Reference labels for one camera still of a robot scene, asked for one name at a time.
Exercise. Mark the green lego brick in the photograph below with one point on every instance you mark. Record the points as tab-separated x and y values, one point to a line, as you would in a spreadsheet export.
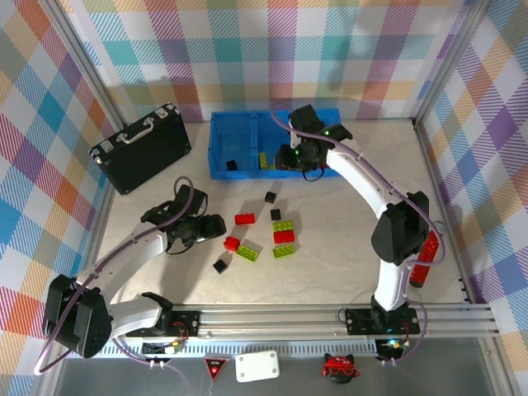
282	226
284	251
247	252
266	161

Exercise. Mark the red lego brick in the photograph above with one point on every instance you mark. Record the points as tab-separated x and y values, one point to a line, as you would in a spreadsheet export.
232	243
284	236
245	218

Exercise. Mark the black square lego brick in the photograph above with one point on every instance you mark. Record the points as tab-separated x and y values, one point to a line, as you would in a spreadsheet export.
232	165
220	266
270	196
275	214

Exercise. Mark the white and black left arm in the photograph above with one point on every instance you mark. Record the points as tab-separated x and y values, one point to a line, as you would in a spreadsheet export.
136	243

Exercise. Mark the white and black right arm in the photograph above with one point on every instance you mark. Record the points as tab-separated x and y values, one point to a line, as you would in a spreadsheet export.
359	173

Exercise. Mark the blue three-compartment bin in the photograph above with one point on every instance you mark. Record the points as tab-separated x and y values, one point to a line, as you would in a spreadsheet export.
235	136

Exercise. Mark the red triangle button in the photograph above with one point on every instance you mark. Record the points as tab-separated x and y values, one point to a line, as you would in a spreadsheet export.
215	367

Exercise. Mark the white rectangular box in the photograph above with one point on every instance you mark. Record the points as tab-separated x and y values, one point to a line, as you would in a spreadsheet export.
257	367

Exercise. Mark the red glitter cylinder silver cap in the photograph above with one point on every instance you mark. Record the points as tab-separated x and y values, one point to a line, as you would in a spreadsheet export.
425	264

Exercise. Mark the black cat figure red glasses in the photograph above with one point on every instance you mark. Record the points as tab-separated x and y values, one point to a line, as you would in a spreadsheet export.
340	366

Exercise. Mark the grey metal shelf plate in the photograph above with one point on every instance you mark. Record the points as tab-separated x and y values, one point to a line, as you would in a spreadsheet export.
433	371

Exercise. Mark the aluminium table side rail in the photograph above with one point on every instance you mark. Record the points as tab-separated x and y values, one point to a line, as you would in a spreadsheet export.
431	173
105	214

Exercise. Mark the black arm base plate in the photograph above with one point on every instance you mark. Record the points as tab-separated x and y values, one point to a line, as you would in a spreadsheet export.
187	323
359	321

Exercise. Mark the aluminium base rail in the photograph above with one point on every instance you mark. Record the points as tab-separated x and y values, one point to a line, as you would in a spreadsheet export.
268	321

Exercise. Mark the aluminium frame post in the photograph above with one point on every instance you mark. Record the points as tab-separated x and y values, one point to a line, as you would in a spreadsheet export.
449	62
84	62

